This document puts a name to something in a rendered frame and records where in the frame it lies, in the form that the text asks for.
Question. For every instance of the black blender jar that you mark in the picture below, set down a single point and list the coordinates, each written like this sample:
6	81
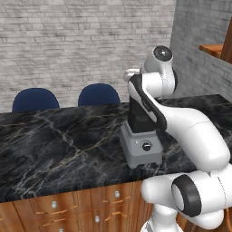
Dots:
138	119

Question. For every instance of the wooden wall shelf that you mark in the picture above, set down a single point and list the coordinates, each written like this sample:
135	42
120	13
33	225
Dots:
213	49

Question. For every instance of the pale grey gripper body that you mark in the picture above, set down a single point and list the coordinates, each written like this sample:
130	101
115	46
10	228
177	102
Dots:
131	74

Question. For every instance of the blue chair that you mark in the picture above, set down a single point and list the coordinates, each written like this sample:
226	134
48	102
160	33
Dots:
98	95
34	100

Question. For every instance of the black blender knob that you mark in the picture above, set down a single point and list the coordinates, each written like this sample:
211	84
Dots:
146	146

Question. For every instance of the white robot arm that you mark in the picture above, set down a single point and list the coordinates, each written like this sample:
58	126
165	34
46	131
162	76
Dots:
193	133

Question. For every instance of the wooden cupboard door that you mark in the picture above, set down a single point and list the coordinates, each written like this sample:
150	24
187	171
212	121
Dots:
7	219

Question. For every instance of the grey blender base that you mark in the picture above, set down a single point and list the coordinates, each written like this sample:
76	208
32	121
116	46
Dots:
137	151

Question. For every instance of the wooden drawer front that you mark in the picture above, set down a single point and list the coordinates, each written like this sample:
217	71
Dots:
105	196
45	205
51	224
117	219

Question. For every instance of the silver drawer knob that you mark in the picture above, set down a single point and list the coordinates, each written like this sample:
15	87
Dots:
61	230
117	194
54	204
97	219

